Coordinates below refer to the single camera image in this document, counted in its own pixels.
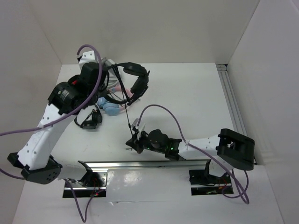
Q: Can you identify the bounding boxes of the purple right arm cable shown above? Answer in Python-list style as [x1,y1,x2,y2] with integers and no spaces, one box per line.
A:
[137,104,250,205]

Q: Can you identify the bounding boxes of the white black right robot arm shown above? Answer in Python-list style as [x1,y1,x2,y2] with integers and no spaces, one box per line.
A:
[133,128,255,183]

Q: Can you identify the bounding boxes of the black headset cable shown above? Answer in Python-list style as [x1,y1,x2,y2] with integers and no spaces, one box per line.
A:
[111,64,135,151]

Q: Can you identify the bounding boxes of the pink blue cat-ear headphones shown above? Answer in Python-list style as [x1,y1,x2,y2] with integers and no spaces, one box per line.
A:
[97,85,141,117]

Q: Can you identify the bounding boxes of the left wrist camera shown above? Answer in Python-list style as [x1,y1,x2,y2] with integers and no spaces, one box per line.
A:
[78,50,98,65]

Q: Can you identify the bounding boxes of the black headset with microphone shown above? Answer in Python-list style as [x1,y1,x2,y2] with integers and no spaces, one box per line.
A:
[100,61,150,107]

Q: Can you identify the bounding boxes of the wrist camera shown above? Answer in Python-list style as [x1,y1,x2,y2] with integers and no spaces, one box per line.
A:
[78,50,98,65]
[132,118,145,139]

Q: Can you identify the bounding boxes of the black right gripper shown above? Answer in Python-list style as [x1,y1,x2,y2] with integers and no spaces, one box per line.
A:
[126,128,165,154]

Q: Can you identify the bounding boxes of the aluminium table edge rail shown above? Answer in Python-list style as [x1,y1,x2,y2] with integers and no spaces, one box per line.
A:
[75,160,208,169]

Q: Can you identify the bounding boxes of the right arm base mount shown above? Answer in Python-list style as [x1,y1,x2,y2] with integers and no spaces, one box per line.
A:
[189,169,234,196]

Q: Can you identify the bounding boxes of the small black headphones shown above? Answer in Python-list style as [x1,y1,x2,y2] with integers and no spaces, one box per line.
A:
[74,105,103,130]

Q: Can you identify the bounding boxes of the grey white headphones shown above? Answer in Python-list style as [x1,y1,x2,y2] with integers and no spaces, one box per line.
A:
[101,57,119,89]

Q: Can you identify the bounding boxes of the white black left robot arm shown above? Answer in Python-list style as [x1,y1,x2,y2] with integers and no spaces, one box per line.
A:
[7,62,149,186]

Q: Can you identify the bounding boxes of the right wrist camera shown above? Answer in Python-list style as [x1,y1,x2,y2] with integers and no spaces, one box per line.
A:
[132,118,145,139]

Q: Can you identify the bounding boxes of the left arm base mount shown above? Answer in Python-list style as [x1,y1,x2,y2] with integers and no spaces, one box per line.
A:
[68,169,108,198]

